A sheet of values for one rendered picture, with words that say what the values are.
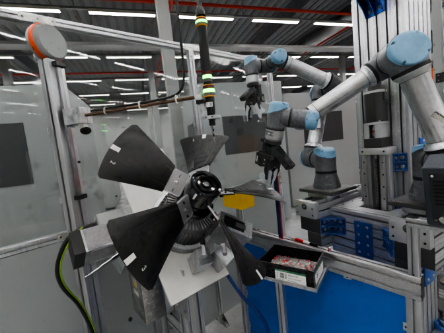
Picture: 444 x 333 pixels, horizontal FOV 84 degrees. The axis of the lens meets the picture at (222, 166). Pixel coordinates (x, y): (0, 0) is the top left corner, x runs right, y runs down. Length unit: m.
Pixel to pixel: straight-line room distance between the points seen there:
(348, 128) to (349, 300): 4.50
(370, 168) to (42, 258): 1.68
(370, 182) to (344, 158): 3.94
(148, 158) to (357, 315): 1.02
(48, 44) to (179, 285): 1.14
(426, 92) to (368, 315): 0.84
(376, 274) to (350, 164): 4.51
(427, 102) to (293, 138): 3.72
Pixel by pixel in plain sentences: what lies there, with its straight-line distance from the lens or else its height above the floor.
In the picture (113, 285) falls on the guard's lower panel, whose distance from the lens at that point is 1.66.
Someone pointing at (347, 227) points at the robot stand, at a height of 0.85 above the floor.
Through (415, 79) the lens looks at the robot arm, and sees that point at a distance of 1.09.
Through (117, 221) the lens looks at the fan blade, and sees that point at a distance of 0.72.
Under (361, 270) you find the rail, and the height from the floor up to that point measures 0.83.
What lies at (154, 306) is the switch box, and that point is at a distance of 1.27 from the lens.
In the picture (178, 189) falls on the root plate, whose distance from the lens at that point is 0.92.
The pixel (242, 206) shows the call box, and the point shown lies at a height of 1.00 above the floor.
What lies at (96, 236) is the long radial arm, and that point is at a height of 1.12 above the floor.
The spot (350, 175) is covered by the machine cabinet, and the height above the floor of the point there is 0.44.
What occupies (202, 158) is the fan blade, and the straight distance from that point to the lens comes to 1.03.
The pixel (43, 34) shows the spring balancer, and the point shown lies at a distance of 1.41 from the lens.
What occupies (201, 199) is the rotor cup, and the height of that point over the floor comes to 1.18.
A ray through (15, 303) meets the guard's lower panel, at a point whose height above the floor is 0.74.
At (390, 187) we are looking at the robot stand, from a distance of 1.45.
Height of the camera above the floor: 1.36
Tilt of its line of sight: 5 degrees down
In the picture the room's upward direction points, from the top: 6 degrees counter-clockwise
